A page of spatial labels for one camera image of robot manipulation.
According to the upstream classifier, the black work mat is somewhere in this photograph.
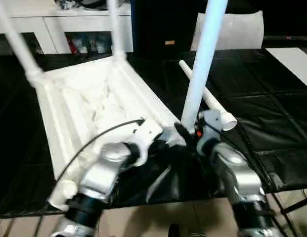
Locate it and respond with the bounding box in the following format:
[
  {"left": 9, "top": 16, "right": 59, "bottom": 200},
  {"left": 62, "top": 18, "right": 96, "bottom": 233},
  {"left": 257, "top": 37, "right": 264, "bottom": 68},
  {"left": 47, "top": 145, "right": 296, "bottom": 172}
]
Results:
[{"left": 0, "top": 48, "right": 307, "bottom": 219}]

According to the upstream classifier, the white cabinet with glass doors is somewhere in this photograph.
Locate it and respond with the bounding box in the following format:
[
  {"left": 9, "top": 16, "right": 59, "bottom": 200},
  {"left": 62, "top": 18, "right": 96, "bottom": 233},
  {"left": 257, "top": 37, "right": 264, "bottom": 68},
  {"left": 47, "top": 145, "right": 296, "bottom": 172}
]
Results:
[{"left": 0, "top": 4, "right": 134, "bottom": 55}]

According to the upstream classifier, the red packet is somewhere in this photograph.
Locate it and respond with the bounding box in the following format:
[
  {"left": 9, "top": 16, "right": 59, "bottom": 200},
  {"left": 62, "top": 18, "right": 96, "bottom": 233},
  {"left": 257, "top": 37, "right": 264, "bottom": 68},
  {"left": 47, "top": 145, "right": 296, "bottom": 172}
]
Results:
[{"left": 68, "top": 37, "right": 79, "bottom": 54}]

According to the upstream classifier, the black cabinet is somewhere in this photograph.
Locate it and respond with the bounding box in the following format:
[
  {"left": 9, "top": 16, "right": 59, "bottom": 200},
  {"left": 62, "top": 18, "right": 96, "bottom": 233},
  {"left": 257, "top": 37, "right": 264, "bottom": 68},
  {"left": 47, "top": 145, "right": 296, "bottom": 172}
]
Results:
[{"left": 132, "top": 0, "right": 201, "bottom": 58}]

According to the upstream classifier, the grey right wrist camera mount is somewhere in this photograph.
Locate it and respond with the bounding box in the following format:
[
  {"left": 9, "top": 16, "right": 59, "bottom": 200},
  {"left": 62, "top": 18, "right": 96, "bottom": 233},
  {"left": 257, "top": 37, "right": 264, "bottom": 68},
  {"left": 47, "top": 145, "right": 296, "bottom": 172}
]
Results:
[{"left": 197, "top": 109, "right": 222, "bottom": 139}]

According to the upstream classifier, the black tangled clutter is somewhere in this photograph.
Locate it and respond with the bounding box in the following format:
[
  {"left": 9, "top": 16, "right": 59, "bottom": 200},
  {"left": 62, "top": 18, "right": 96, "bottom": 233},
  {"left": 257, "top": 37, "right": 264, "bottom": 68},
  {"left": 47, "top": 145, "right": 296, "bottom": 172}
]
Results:
[{"left": 53, "top": 0, "right": 80, "bottom": 11}]

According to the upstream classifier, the white plastic table leg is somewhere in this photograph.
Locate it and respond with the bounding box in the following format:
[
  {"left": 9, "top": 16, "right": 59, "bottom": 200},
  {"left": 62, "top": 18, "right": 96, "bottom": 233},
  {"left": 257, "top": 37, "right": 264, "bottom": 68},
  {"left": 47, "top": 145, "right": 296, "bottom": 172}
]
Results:
[
  {"left": 107, "top": 0, "right": 129, "bottom": 67},
  {"left": 178, "top": 60, "right": 238, "bottom": 132},
  {"left": 179, "top": 0, "right": 230, "bottom": 136},
  {"left": 0, "top": 0, "right": 44, "bottom": 82}
]

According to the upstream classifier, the black metal stand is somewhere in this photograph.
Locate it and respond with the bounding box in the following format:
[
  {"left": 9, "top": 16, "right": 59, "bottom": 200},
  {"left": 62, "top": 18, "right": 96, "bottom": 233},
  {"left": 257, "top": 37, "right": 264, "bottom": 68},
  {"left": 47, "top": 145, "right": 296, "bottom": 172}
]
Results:
[{"left": 281, "top": 197, "right": 307, "bottom": 216}]

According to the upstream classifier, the white plastic table top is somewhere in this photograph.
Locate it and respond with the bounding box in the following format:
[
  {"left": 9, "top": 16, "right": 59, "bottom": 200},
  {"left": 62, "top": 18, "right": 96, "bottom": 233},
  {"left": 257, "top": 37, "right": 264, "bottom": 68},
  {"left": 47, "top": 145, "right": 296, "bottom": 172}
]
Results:
[{"left": 31, "top": 54, "right": 189, "bottom": 211}]

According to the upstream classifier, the white chair back panel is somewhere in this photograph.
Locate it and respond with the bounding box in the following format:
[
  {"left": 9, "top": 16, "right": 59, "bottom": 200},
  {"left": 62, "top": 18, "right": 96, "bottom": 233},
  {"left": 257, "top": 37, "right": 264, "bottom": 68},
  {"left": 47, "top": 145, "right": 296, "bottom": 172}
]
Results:
[{"left": 189, "top": 10, "right": 265, "bottom": 52}]

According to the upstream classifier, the white sheet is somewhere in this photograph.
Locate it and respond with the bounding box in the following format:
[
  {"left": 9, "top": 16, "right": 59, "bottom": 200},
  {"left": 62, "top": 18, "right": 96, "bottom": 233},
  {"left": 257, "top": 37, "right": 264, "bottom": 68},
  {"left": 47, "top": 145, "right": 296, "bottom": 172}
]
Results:
[{"left": 265, "top": 47, "right": 307, "bottom": 91}]

